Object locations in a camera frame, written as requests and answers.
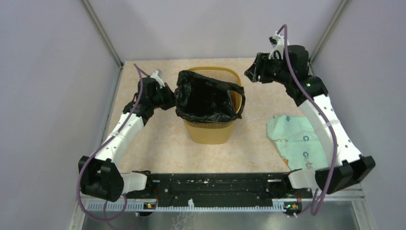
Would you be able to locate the yellow ribbed trash bin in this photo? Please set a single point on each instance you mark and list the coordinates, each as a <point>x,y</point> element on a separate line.
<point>216,133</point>

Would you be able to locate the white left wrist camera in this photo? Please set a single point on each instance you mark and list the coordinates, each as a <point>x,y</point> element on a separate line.
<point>157,76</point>

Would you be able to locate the right aluminium frame post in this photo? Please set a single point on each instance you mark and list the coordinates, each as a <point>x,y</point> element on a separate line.
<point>343,4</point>

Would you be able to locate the black plastic trash bag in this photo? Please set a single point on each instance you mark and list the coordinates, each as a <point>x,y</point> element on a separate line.
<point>201,99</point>

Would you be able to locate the aluminium frame post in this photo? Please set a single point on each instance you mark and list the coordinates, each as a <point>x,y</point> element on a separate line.
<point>101,32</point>
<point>343,4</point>

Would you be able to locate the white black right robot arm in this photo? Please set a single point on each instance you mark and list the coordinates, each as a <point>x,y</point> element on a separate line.
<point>347,166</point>

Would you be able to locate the light green patterned cloth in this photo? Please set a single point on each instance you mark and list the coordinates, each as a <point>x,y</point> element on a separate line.
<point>296,142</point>

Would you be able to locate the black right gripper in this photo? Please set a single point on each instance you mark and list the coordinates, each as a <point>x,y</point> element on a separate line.
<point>258,68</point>

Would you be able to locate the grey slotted cable duct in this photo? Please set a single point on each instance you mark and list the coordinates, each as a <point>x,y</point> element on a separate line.
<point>139,206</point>

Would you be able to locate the left aluminium frame post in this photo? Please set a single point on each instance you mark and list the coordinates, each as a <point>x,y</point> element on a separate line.
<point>101,32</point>

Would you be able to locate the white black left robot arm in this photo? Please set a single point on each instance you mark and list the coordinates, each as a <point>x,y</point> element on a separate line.
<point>100,175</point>

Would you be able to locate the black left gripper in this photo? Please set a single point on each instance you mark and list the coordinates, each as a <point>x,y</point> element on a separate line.
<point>172,97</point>

